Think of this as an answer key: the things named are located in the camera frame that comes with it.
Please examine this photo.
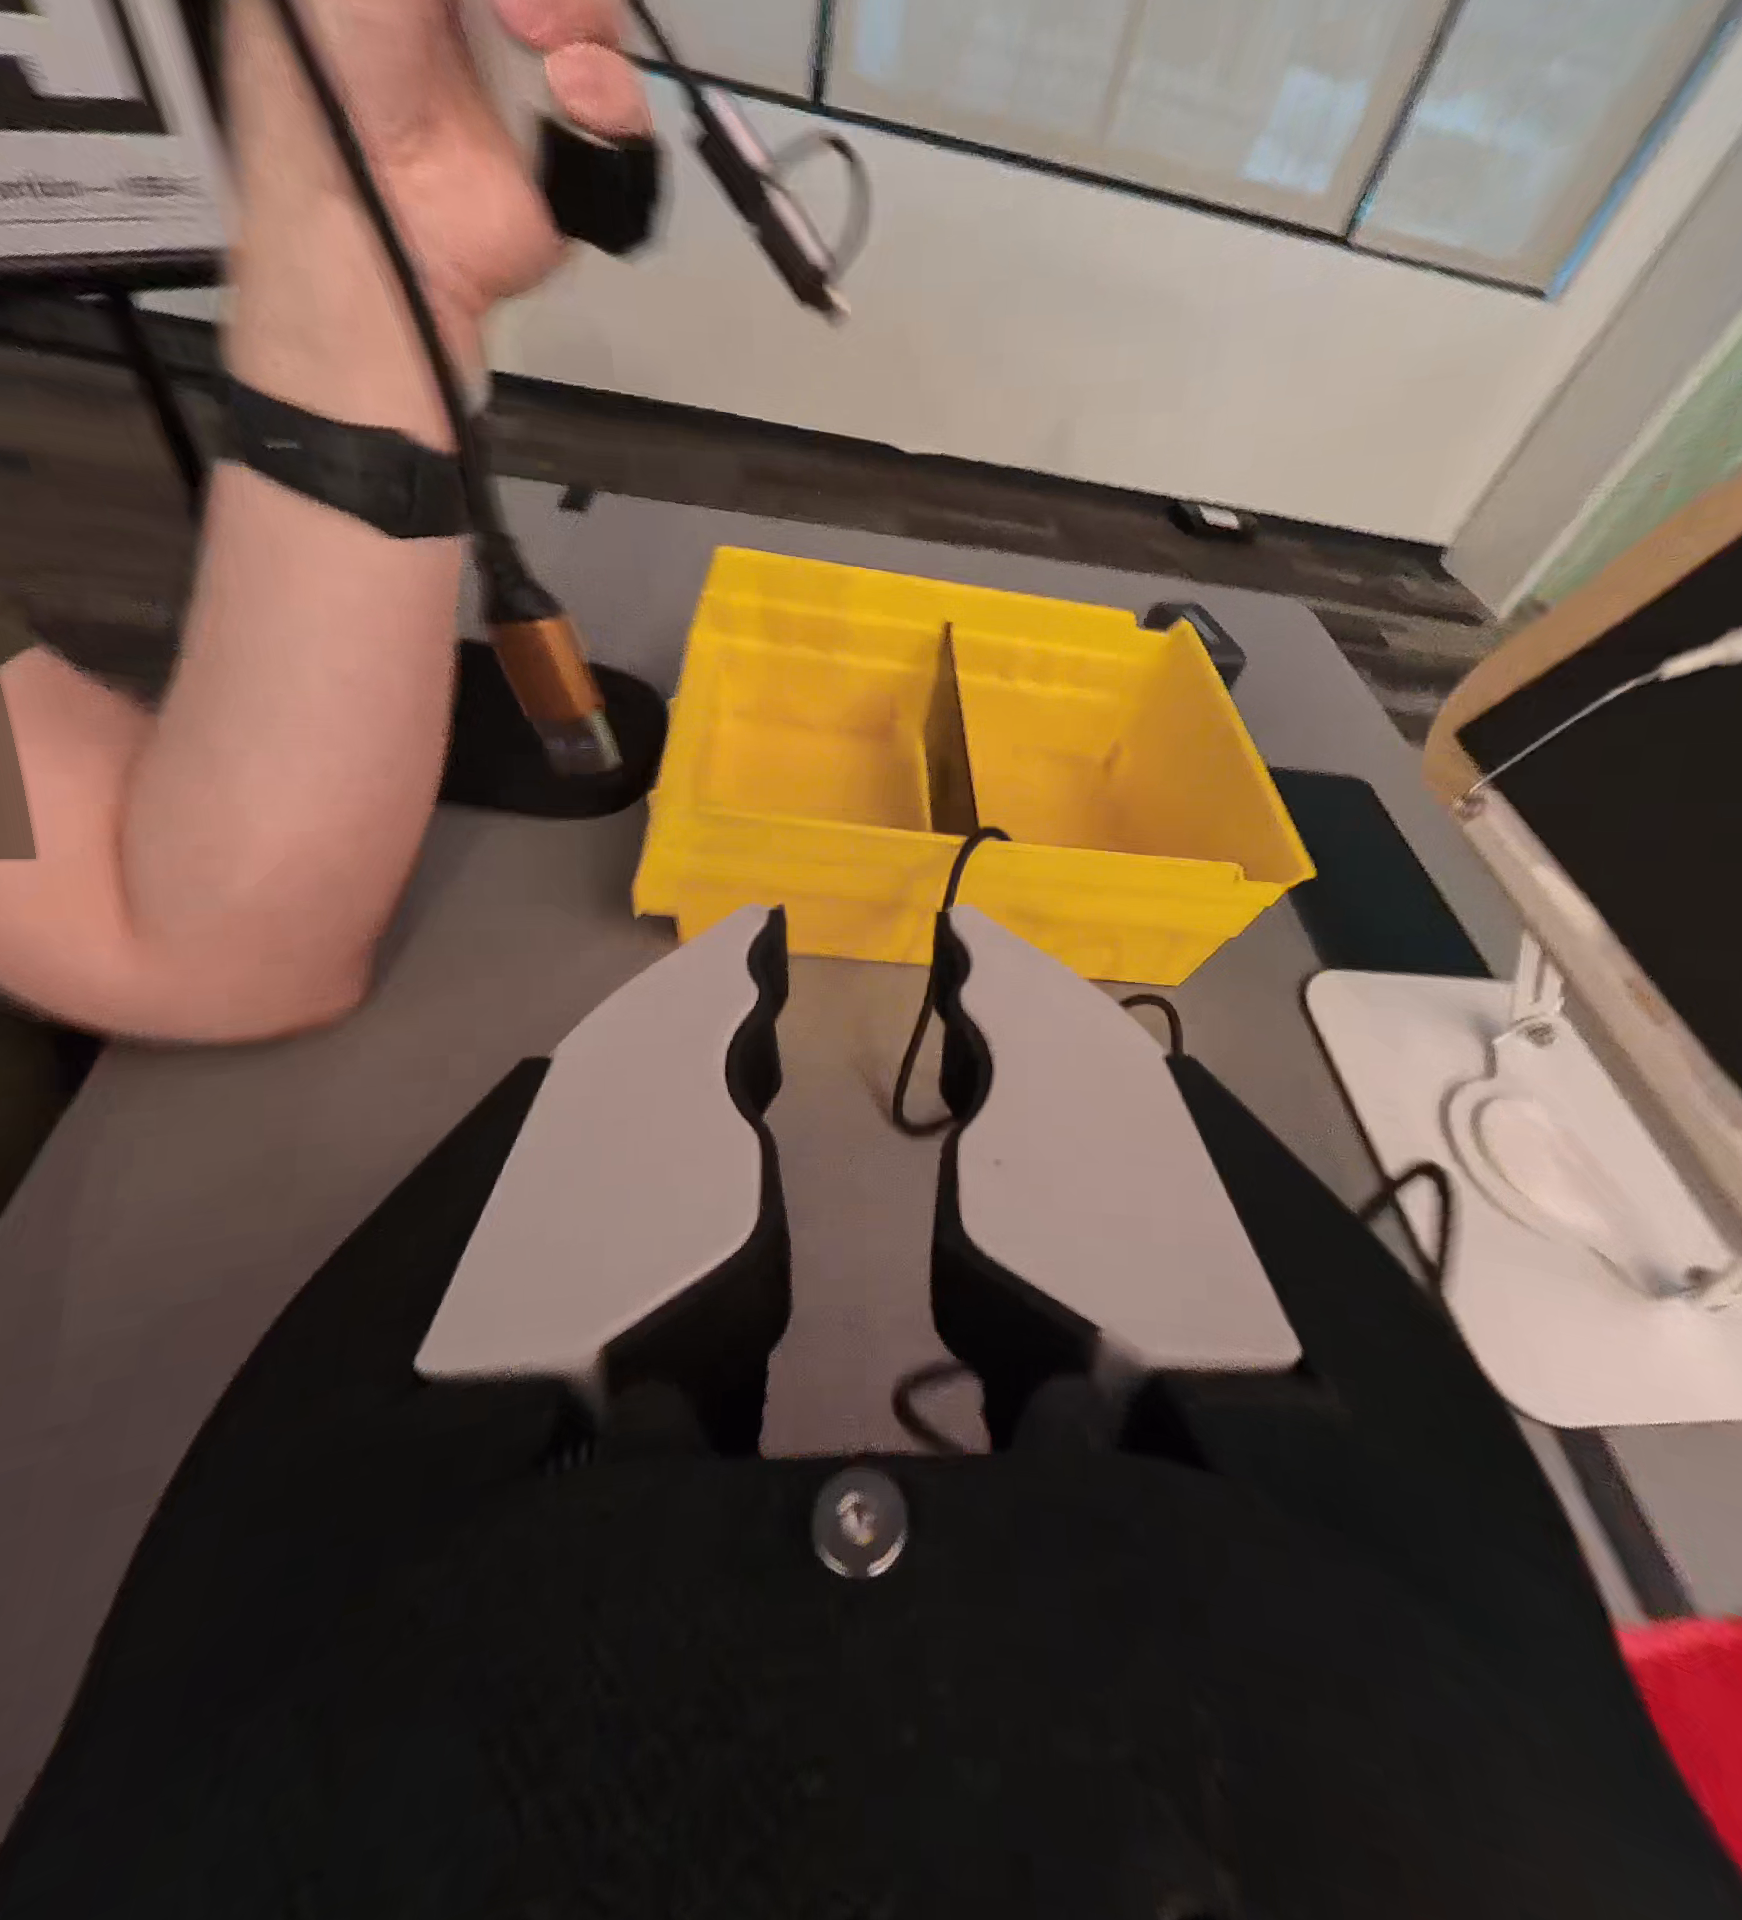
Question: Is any black wristband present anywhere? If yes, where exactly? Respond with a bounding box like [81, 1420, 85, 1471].
[215, 372, 479, 542]

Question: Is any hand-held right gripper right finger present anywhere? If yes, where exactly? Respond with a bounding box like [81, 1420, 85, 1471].
[935, 905, 1304, 1455]

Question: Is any black cable with orange plugs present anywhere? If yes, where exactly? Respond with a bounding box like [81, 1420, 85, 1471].
[270, 0, 625, 779]

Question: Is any wood-framed board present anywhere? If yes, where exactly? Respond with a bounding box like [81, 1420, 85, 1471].
[1419, 394, 1742, 1295]

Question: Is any black bin divider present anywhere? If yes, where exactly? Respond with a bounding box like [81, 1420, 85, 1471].
[922, 621, 983, 837]

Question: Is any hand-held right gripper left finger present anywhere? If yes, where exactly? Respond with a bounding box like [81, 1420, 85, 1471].
[413, 905, 792, 1455]

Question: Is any grey usb hub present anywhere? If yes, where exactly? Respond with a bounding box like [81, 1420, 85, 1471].
[622, 0, 873, 326]

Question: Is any black rolling stand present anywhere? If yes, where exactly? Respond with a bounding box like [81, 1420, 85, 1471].
[0, 247, 228, 519]

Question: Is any large gridded window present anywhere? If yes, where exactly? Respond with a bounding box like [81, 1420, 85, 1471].
[815, 0, 1742, 297]

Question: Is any thin black cable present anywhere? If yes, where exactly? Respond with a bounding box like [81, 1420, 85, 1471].
[890, 825, 1456, 1455]

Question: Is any yellow plastic bin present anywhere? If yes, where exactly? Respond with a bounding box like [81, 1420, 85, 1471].
[631, 544, 1318, 987]

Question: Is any dark desk mat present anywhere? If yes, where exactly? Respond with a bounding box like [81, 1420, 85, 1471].
[1269, 768, 1495, 984]

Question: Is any person's left forearm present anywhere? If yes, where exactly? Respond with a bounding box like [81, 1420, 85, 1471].
[0, 501, 513, 1048]

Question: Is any person's left hand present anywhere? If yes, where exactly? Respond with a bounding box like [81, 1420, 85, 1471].
[218, 0, 658, 451]

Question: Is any black quilted pad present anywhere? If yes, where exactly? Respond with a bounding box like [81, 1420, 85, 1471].
[435, 635, 673, 822]

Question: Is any white clip cord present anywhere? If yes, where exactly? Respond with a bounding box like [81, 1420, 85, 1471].
[1460, 624, 1742, 814]

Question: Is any printed sign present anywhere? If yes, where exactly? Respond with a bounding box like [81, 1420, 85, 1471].
[0, 0, 234, 280]

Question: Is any small black box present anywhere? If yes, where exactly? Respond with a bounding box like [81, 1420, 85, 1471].
[1138, 598, 1251, 687]

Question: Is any red plastic bin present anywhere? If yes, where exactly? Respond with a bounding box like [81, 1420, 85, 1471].
[1618, 1610, 1742, 1920]

